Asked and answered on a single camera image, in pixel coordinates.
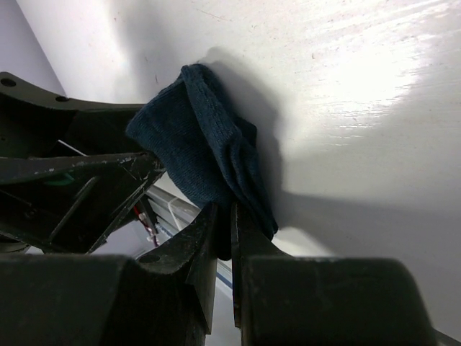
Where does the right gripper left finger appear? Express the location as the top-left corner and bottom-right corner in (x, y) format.
(1, 204), (218, 345)

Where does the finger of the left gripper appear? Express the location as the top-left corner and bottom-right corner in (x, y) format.
(1, 72), (146, 159)
(1, 152), (165, 253)

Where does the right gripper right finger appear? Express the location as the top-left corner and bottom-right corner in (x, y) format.
(231, 203), (436, 345)

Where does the dark navy sock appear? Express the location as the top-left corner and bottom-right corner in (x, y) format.
(125, 64), (278, 260)

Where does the aluminium table frame rail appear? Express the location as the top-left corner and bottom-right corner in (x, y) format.
(146, 185), (233, 299)

